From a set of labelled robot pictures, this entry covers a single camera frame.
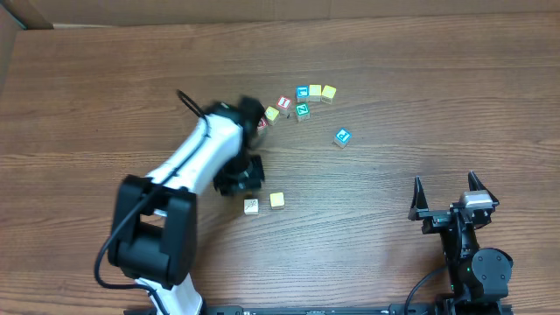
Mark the cardboard box wall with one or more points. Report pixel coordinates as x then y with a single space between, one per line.
19 16

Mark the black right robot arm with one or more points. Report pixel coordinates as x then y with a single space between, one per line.
478 276

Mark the yellow K block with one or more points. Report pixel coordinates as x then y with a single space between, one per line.
277 200

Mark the red I block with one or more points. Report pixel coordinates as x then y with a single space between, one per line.
283 105

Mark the yellow right top block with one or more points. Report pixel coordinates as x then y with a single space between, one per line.
328 93

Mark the yellow middle top block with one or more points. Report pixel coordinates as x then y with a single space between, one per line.
315 93

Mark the plain white wooden block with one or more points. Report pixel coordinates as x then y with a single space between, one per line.
251 207

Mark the blue L block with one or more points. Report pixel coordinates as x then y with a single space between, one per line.
302 93

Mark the red Q block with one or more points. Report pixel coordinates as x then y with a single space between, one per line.
262 126

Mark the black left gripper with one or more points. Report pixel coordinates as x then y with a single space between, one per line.
254 180

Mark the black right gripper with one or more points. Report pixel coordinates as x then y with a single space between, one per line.
433 218

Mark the green N block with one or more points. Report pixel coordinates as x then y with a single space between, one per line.
303 112

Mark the yellow block near Q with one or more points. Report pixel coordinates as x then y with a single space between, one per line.
272 115

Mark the blue P block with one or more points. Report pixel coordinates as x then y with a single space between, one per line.
342 138

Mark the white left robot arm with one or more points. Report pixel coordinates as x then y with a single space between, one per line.
153 237

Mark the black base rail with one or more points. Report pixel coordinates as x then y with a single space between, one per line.
392 309

